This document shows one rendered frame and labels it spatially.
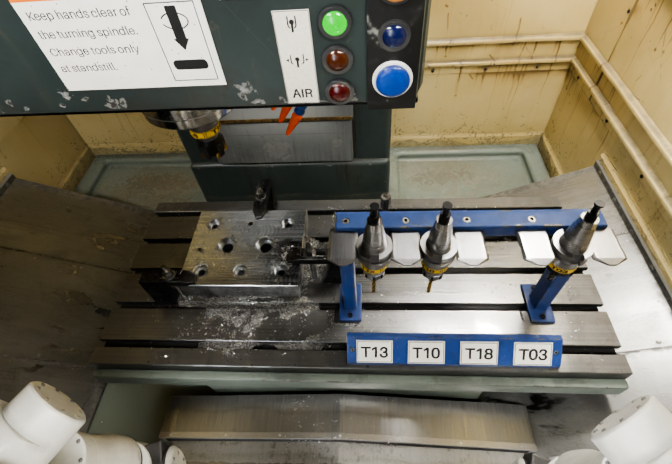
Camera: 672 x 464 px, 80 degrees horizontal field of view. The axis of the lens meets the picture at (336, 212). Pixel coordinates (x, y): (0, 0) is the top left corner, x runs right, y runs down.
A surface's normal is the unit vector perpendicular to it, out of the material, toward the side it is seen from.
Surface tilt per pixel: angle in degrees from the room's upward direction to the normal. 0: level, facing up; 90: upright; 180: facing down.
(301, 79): 90
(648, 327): 24
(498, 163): 0
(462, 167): 0
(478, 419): 7
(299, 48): 90
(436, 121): 90
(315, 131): 90
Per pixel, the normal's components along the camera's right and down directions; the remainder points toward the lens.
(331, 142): -0.04, 0.77
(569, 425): -0.47, -0.58
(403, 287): -0.07, -0.64
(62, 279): 0.34, -0.59
